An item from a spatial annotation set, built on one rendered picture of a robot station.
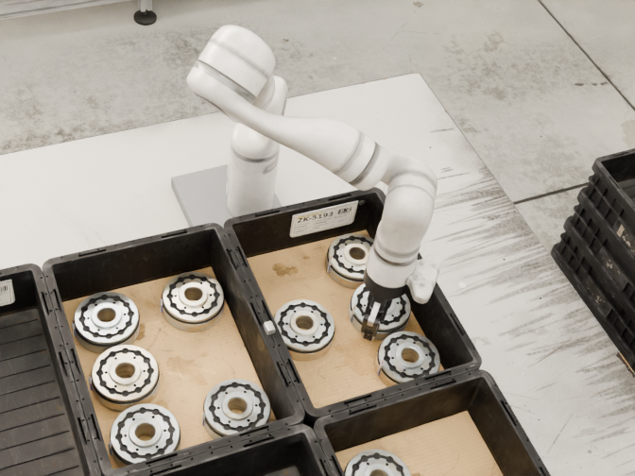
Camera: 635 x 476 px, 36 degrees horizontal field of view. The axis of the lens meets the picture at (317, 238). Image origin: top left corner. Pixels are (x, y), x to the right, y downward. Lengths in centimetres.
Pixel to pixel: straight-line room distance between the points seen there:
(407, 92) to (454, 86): 117
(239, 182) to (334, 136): 54
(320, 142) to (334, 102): 91
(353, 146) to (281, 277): 43
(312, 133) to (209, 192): 67
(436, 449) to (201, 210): 69
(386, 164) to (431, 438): 46
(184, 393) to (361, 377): 29
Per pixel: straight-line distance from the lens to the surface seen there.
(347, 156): 133
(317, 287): 170
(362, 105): 224
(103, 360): 156
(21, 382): 159
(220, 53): 128
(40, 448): 153
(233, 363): 159
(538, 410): 181
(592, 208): 249
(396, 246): 144
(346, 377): 160
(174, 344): 161
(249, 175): 181
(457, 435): 159
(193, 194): 196
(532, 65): 366
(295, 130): 131
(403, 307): 166
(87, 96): 324
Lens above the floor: 217
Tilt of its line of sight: 49 degrees down
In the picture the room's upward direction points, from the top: 11 degrees clockwise
